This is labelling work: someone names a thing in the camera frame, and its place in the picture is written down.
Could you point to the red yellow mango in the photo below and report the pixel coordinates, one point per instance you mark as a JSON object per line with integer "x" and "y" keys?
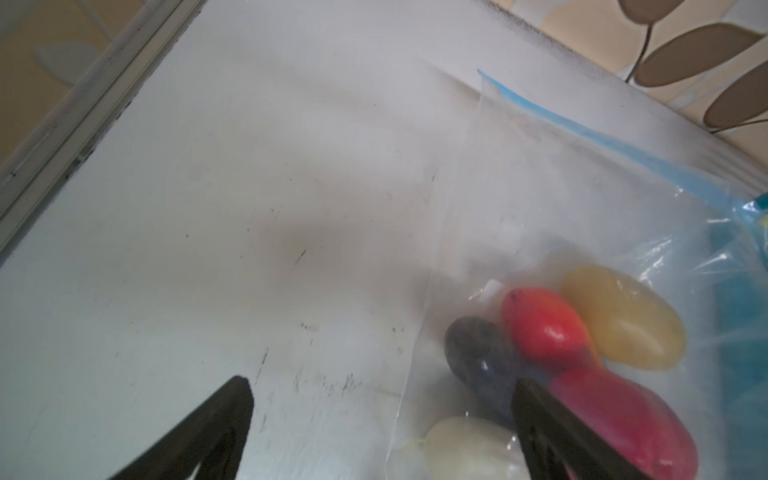
{"x": 546, "y": 330}

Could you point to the teal plastic basket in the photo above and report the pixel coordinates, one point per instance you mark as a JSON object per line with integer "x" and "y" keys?
{"x": 741, "y": 302}

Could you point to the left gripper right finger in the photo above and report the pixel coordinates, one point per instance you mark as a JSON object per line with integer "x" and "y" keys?
{"x": 556, "y": 444}

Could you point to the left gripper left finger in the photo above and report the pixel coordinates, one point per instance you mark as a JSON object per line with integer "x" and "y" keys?
{"x": 206, "y": 444}

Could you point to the yellow potato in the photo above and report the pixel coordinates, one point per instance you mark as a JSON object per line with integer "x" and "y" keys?
{"x": 628, "y": 322}

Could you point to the white radish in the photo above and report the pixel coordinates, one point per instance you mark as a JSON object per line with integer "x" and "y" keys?
{"x": 460, "y": 448}

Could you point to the clear zip top bag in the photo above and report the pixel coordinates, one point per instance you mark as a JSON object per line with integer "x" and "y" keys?
{"x": 533, "y": 196}

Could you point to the red apple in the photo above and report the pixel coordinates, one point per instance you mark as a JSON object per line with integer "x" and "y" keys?
{"x": 632, "y": 419}

